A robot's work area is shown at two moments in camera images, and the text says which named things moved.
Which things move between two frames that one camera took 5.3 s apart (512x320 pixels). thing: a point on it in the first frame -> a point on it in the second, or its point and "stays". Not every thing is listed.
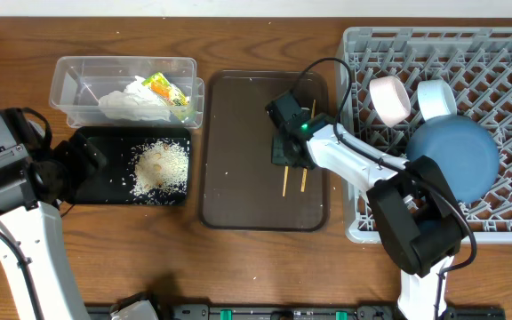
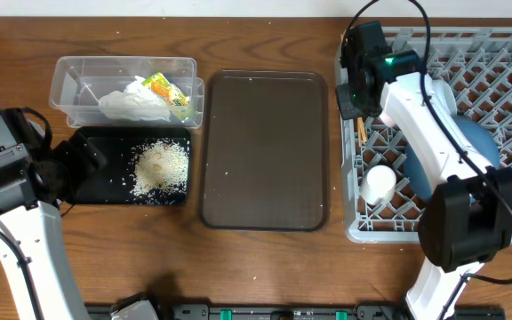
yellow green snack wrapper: [165, 90] stays
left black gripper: [84, 161] stays
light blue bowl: [436, 99] stays
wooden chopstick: [306, 170] -> [363, 129]
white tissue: [135, 101] stays
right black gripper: [277, 156] -> [347, 108]
